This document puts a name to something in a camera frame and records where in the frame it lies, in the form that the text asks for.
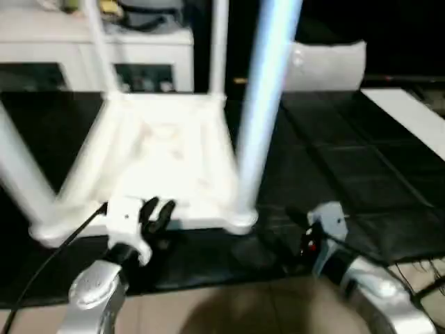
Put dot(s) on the white plastic table top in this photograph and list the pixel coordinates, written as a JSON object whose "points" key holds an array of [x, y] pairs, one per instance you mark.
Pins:
{"points": [[167, 146]]}

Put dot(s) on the white plastic table leg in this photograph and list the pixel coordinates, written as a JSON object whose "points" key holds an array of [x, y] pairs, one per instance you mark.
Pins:
{"points": [[24, 174], [267, 104], [102, 45], [218, 45]]}

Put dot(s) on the brown rounded robot part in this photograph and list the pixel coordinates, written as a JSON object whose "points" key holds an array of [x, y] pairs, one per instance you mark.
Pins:
{"points": [[271, 309]]}

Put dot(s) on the black floor bar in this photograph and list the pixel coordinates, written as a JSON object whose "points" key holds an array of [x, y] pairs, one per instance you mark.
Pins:
{"points": [[431, 288]]}

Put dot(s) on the white flat board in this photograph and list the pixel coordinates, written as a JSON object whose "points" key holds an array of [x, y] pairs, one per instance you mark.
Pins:
{"points": [[406, 111]]}

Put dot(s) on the black cabinet gold label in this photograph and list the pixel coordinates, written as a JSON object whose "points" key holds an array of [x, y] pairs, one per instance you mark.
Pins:
{"points": [[236, 41]]}

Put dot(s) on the white cabinet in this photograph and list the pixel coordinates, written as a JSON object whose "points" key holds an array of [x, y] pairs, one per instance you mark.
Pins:
{"points": [[52, 41]]}

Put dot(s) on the dark helmet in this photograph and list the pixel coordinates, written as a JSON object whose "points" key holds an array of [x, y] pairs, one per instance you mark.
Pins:
{"points": [[153, 14]]}

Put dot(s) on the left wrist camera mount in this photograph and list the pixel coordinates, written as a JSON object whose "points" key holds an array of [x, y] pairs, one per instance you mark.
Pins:
{"points": [[123, 219]]}

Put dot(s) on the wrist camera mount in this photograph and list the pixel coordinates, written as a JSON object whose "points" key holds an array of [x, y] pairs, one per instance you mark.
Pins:
{"points": [[123, 219], [330, 219]]}

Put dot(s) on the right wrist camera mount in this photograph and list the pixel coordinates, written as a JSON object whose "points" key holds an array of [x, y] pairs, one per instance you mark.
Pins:
{"points": [[330, 219]]}

